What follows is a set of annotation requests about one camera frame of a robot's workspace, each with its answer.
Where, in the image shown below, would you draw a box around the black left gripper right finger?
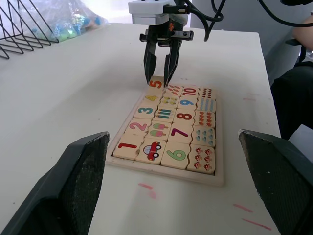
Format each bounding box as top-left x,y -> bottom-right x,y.
238,129 -> 313,235

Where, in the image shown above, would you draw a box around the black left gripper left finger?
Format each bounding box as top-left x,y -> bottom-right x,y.
0,131 -> 110,235

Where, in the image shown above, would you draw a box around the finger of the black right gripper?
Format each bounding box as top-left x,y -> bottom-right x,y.
143,42 -> 158,85
164,41 -> 183,88

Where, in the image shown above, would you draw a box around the wooden number puzzle board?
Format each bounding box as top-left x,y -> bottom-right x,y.
106,84 -> 225,188

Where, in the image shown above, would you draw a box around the wooden tile five orange leaves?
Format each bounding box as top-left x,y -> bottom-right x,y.
164,85 -> 183,97

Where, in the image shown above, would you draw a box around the wooden tile red ten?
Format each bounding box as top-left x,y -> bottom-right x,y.
180,86 -> 201,98

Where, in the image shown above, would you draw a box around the wooden tile four cupcakes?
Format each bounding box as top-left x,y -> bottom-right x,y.
159,95 -> 180,110

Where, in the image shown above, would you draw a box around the wooden tile yellow four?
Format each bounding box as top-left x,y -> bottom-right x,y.
141,93 -> 163,109

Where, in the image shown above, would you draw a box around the wooden tile ten dark dots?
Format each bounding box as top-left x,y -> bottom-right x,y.
199,86 -> 216,100

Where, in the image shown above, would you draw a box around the wooden tile teal three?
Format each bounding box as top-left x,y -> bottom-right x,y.
133,104 -> 158,121

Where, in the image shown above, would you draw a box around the wooden tile coloured pencils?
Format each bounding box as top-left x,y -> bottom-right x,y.
154,106 -> 177,124

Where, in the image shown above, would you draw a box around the wooden tile nine blue clouds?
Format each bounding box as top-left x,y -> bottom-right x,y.
196,97 -> 217,114

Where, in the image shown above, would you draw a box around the wooden tile brown eight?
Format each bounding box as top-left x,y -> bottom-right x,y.
173,108 -> 197,127

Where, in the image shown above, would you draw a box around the wooden tile eight orange leaves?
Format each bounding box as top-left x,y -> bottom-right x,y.
194,110 -> 217,129

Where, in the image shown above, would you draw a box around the wooden tile pink two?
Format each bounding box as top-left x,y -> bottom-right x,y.
124,117 -> 153,138

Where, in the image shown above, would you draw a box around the wooden tile red one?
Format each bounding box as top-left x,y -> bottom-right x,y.
112,133 -> 145,161

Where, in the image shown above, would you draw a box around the wooden tile two ice creams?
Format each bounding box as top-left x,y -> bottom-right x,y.
144,119 -> 173,143

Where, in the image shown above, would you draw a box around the wooden tile purple seven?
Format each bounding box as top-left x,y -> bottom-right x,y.
168,122 -> 195,145

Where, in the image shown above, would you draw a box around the wooden tile seven raindrops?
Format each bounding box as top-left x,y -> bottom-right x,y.
191,125 -> 217,148

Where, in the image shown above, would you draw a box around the person's dark trouser leg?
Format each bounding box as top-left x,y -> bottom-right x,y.
270,61 -> 313,141

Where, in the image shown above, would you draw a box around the wooden tile red car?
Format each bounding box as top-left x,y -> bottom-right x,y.
134,137 -> 167,166

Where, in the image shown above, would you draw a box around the clear plastic bag of toys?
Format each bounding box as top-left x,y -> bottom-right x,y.
17,0 -> 110,44

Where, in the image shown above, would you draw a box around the wooden tile six mushrooms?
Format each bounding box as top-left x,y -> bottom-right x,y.
186,143 -> 216,175

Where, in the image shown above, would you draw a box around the wooden tile green six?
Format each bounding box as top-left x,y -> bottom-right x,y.
160,141 -> 192,170

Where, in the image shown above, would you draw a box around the black chair armrest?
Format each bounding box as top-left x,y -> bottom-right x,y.
284,38 -> 307,65

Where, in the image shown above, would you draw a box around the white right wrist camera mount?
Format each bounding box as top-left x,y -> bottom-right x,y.
128,0 -> 172,25

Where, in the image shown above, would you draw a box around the black long robot cable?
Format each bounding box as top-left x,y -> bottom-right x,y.
258,0 -> 313,26

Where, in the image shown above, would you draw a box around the black wire rack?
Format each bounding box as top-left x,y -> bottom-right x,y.
0,0 -> 60,60

